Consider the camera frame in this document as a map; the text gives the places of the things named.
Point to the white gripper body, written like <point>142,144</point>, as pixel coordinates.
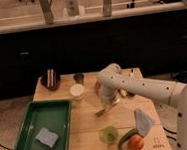
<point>108,96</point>

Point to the green plastic tray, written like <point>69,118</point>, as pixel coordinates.
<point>45,126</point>

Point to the orange tomato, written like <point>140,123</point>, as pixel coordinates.
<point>136,142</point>

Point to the small dark cup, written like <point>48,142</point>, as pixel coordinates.
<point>78,77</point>

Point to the green cucumber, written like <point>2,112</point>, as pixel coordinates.
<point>125,137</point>

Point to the blue folded cloth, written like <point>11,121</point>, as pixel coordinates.
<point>143,122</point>

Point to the blue sponge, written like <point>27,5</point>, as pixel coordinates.
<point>47,137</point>

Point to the silver fork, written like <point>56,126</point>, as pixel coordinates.
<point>106,109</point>

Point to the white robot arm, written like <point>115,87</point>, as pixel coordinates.
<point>170,93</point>

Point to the green cup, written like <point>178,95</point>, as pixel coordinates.
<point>108,135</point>

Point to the orange fruit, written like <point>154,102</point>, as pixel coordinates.
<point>97,86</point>

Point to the white cup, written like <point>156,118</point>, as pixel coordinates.
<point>77,91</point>

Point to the knife on table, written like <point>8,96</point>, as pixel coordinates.
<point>131,73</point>

